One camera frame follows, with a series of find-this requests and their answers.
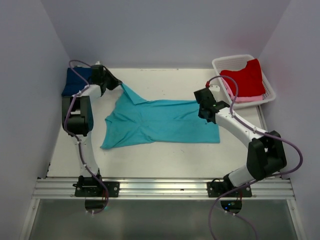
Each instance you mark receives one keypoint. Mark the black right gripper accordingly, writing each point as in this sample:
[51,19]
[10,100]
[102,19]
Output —
[199,112]

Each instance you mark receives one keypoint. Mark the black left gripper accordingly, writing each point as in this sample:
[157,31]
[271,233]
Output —
[115,82]

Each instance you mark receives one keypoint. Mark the turquoise t shirt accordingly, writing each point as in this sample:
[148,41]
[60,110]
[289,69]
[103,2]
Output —
[135,120]

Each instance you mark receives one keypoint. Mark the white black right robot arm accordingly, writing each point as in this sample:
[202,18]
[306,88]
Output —
[265,155]

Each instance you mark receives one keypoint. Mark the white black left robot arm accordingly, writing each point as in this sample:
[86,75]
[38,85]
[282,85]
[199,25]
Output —
[78,122]

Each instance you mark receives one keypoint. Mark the folded navy blue t shirt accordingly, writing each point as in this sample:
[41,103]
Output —
[74,83]

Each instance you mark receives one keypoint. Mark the red t shirt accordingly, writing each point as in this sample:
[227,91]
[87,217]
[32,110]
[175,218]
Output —
[249,79]

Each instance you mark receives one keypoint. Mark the pink t shirt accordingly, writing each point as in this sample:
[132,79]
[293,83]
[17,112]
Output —
[246,99]

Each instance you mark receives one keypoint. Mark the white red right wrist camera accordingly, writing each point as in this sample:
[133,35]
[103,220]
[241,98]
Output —
[214,89]

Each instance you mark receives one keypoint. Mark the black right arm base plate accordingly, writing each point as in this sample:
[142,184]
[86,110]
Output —
[217,187]

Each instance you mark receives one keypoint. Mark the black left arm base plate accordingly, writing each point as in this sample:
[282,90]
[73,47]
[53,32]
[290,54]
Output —
[90,187]

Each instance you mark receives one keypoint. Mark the aluminium mounting rail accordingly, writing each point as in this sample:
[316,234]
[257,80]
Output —
[153,171]

